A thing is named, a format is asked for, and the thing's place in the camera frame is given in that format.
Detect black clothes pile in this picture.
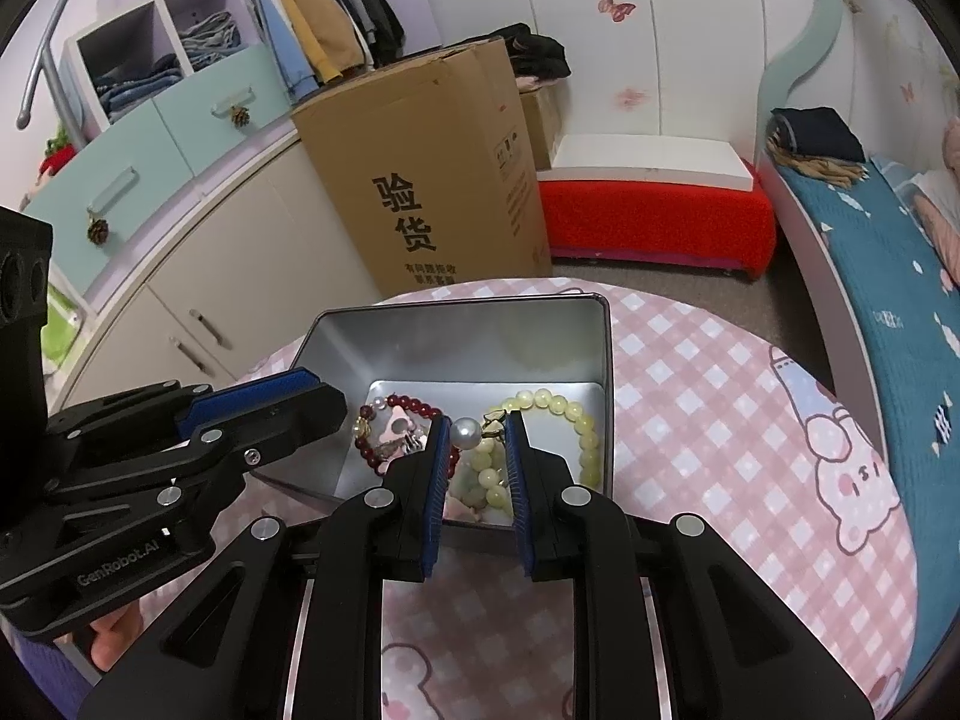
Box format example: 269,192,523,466
485,23,571,82

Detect dark red bead bracelet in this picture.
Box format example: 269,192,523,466
351,390,461,481

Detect pink star charm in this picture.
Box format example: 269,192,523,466
373,408,428,476

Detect dark metal tin box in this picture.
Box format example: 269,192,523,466
260,291,615,509

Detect pink checkered tablecloth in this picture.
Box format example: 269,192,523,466
133,276,921,720

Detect yellow-green bead bracelet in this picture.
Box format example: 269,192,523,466
467,386,604,527

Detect beige cabinet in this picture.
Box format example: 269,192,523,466
47,135,381,410

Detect left hand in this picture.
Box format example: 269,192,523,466
89,601,143,671

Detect teal drawer unit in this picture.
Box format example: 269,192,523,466
26,44,290,293

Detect red bench with white top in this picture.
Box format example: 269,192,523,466
539,163,778,281

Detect pale jade pendant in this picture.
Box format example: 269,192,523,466
444,461,500,523

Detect hanging clothes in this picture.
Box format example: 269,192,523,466
245,0,405,104

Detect pink and green pillow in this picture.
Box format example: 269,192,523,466
913,117,960,284

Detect tall cardboard box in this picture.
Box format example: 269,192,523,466
293,39,551,296

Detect white cubby shelf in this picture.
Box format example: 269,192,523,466
62,0,259,140

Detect pearl bow charm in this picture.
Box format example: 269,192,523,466
451,418,505,452

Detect teal bed frame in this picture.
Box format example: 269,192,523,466
757,0,958,463

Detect teal patterned bedsheet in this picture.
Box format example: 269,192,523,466
779,156,960,481

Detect folded dark clothes on bed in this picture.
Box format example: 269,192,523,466
766,107,867,188

